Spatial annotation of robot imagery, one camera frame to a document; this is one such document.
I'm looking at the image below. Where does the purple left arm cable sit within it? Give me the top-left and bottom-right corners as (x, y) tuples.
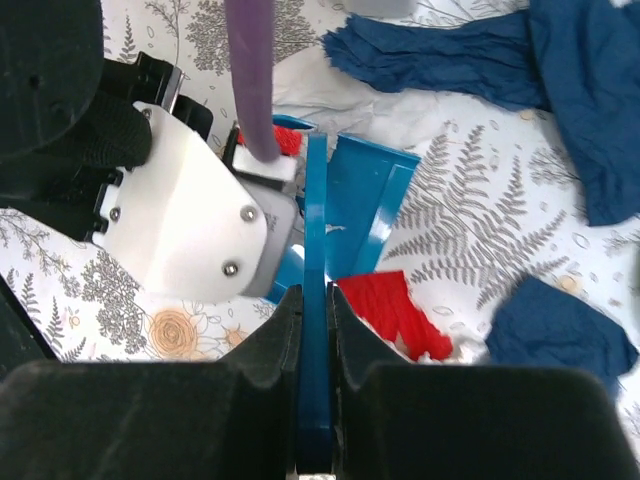
(223, 0), (282, 164)

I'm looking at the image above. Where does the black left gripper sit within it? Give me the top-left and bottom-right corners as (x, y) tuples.
(1, 1), (213, 242)

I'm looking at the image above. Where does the red paper scrap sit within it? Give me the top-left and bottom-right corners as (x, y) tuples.
(337, 270), (454, 362)
(233, 123), (303, 161)

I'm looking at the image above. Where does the long dark blue paper scrap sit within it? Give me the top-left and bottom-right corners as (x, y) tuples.
(322, 0), (639, 227)

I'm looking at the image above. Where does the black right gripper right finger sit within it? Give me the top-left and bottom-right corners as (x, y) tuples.
(327, 286), (625, 480)

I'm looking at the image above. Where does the blue plastic dustpan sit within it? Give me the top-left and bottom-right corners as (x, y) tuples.
(264, 113), (422, 306)

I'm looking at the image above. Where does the white tissue paper scrap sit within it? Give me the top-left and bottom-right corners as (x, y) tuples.
(273, 46), (446, 150)

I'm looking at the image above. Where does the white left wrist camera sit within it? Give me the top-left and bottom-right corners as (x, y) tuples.
(91, 102), (298, 303)

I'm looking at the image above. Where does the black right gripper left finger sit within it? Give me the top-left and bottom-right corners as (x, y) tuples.
(1, 286), (302, 479)

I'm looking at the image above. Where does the small white paper scrap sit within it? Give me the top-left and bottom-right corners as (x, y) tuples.
(360, 315), (489, 365)

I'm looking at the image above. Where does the blue hand brush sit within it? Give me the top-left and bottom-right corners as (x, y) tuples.
(296, 133), (332, 475)

